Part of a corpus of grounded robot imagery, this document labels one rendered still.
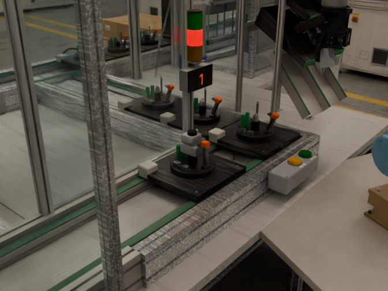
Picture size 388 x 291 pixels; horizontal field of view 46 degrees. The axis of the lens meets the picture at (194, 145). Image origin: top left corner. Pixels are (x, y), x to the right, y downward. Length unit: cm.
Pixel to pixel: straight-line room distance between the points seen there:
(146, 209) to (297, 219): 45
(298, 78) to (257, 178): 61
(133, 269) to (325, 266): 49
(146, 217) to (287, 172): 46
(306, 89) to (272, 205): 60
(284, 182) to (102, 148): 74
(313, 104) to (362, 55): 409
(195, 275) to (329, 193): 59
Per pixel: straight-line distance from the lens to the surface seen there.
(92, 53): 77
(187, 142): 136
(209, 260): 123
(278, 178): 143
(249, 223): 137
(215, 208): 125
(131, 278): 112
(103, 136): 82
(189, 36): 145
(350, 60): 601
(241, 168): 143
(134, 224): 127
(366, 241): 138
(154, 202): 135
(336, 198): 154
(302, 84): 188
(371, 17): 583
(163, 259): 115
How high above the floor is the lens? 164
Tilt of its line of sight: 25 degrees down
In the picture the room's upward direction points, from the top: straight up
